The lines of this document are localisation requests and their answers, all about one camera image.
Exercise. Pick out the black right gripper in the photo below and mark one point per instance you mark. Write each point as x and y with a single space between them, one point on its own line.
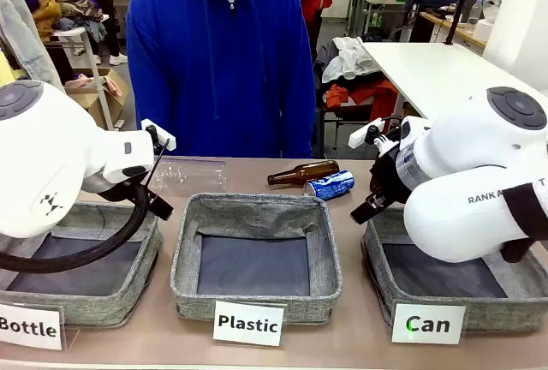
387 177

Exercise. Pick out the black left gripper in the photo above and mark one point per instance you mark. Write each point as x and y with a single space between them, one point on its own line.
130 188

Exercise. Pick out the clear plastic packaging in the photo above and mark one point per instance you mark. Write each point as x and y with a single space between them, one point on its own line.
188 175

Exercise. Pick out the blue drink can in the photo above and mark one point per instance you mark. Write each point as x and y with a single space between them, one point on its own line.
329 186

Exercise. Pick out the brown glass bottle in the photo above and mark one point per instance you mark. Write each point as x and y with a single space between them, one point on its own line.
306 172

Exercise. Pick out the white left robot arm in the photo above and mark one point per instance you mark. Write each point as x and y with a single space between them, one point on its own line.
43 164

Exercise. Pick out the person's right forearm blue sleeve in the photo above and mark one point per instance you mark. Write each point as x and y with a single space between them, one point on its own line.
147 100

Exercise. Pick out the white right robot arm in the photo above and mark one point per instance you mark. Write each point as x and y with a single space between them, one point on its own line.
462 164

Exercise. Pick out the grey fabric plastic basket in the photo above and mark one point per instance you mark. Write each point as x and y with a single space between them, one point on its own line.
257 216

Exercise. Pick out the grey fabric bottle basket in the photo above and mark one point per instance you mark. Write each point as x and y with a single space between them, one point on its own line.
107 306

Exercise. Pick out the white Can label sign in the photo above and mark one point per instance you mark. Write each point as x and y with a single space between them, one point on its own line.
428 324

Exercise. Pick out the grey fabric can basket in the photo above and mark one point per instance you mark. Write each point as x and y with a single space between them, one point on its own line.
492 306

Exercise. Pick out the black chair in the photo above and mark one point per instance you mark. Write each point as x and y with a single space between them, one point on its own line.
342 123

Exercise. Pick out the orange garment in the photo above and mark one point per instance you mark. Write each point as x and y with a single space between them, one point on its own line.
377 96

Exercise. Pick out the brown cardboard box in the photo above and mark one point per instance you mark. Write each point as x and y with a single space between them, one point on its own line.
103 96

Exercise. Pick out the white Plastic label sign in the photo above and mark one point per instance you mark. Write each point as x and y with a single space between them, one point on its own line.
248 323

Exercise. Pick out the person in blue hoodie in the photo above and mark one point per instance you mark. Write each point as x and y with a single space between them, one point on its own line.
214 66

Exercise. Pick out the white cloth pile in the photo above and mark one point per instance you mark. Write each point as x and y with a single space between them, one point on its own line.
349 59

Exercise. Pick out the large white table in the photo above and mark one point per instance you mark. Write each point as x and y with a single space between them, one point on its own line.
428 70

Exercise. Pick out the black sleeve on right arm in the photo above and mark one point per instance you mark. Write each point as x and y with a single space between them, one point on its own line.
524 211

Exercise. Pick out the small white cart table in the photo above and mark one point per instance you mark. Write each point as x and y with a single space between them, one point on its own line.
92 57

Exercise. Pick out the white Bottle label sign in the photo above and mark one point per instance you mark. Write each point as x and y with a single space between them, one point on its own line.
25 327

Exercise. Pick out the wooden background table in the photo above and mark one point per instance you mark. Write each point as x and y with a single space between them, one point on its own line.
454 27

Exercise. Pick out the colourful clothes pile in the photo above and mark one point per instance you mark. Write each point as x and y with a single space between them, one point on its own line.
64 8

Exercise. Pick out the grey hanging jacket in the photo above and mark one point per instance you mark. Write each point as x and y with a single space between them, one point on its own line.
21 31

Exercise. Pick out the black vertical pole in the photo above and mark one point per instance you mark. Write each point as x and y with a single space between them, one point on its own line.
458 6

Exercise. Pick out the clear water bottle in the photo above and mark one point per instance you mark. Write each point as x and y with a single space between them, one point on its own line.
474 12

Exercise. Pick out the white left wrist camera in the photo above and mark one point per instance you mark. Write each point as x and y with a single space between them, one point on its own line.
159 135

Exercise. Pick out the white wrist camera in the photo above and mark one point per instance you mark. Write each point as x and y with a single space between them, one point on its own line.
159 135
364 134

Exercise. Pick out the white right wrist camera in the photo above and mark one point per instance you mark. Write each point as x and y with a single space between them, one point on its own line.
364 134

